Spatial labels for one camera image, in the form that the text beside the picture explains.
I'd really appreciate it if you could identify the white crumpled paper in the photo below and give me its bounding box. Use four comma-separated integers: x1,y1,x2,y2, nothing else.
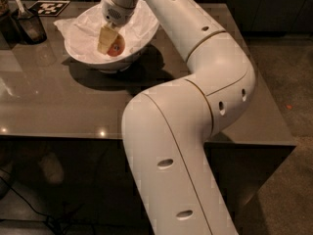
53,0,159,64

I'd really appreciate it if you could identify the black floor cable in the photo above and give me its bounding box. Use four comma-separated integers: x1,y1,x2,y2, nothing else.
0,166,109,235

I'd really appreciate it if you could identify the red yellow apple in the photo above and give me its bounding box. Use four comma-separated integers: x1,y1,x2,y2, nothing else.
107,34,125,57

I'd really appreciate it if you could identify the black fiducial marker card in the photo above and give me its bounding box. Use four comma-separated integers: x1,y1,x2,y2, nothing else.
30,0,69,17

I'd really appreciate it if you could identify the white bowl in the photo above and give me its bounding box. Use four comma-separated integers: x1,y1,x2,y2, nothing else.
64,0,160,74

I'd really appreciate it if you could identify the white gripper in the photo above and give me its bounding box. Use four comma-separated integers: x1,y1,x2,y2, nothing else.
97,0,136,54

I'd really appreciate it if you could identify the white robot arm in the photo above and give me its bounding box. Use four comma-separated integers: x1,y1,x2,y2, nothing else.
103,0,255,235

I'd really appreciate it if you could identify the white handled utensil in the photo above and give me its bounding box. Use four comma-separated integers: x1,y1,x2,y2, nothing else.
14,0,33,20

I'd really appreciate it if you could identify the dark glass cup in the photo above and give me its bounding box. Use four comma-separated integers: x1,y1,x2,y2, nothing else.
12,9,47,45

